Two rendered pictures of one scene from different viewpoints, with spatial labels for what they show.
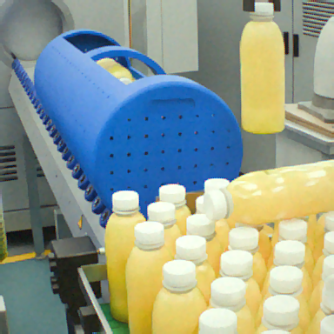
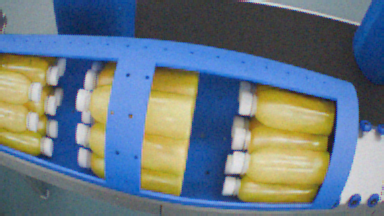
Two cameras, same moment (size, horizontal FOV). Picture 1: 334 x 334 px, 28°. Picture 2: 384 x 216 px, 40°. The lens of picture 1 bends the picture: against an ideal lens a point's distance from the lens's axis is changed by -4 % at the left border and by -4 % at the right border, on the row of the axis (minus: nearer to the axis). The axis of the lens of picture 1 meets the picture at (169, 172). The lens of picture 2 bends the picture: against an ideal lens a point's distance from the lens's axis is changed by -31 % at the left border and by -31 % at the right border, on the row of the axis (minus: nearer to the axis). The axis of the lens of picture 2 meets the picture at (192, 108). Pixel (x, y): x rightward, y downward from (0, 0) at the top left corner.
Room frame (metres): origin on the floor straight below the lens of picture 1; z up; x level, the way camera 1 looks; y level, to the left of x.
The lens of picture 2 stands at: (1.80, -0.18, 2.31)
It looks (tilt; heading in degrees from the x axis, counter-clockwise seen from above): 72 degrees down; 106
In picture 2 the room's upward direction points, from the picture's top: 11 degrees clockwise
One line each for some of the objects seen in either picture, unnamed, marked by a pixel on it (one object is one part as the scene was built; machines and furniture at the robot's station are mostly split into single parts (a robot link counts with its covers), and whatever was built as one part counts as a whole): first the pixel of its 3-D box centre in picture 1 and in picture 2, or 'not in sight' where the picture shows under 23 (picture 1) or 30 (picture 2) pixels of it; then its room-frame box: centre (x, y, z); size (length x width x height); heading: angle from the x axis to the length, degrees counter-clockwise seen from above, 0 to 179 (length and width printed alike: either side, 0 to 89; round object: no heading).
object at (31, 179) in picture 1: (33, 198); not in sight; (3.06, 0.65, 0.31); 0.06 x 0.06 x 0.63; 17
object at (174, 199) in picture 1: (171, 194); not in sight; (1.00, 0.00, 1.10); 0.04 x 0.04 x 0.02
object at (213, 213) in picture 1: (214, 205); not in sight; (0.85, -0.06, 1.14); 0.04 x 0.02 x 0.04; 19
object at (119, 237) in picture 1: (129, 262); not in sight; (0.98, 0.07, 1.00); 0.07 x 0.07 x 0.19
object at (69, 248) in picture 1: (78, 272); not in sight; (1.04, 0.16, 0.95); 0.10 x 0.07 x 0.10; 107
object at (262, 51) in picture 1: (263, 71); not in sight; (1.09, -0.15, 1.27); 0.07 x 0.07 x 0.19
